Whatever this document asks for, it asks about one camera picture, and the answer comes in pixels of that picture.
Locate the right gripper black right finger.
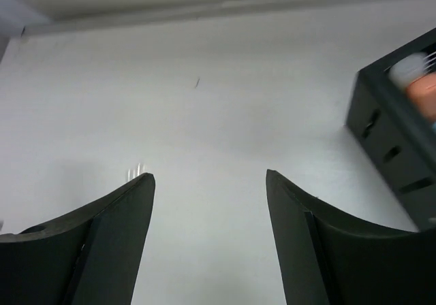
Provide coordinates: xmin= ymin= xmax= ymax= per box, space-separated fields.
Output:
xmin=266 ymin=170 xmax=435 ymax=304

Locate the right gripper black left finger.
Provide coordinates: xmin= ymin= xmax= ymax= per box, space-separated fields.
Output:
xmin=1 ymin=173 xmax=155 ymax=304

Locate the green cap clear marker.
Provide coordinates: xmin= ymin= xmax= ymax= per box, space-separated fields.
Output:
xmin=388 ymin=52 xmax=435 ymax=90

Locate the black two-compartment pen holder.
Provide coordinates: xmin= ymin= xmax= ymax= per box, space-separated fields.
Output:
xmin=346 ymin=30 xmax=435 ymax=230

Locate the orange cap clear marker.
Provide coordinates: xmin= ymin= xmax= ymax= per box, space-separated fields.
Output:
xmin=405 ymin=73 xmax=435 ymax=123

